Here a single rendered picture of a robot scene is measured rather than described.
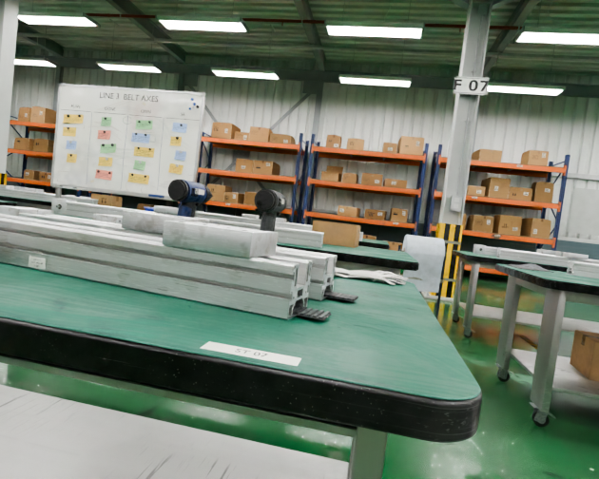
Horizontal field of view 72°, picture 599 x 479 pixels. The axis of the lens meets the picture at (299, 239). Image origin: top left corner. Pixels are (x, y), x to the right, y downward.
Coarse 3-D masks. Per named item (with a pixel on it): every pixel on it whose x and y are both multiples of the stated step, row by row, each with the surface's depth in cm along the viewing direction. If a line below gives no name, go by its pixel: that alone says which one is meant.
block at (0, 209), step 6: (0, 210) 106; (6, 210) 106; (12, 210) 105; (18, 210) 104; (24, 210) 105; (30, 210) 107; (36, 210) 109; (42, 210) 110; (48, 210) 112; (18, 216) 104
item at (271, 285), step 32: (0, 224) 80; (32, 224) 78; (64, 224) 85; (0, 256) 80; (32, 256) 78; (64, 256) 77; (96, 256) 73; (128, 256) 71; (160, 256) 70; (192, 256) 67; (224, 256) 65; (128, 288) 71; (160, 288) 69; (192, 288) 67; (224, 288) 65; (256, 288) 65; (288, 288) 62
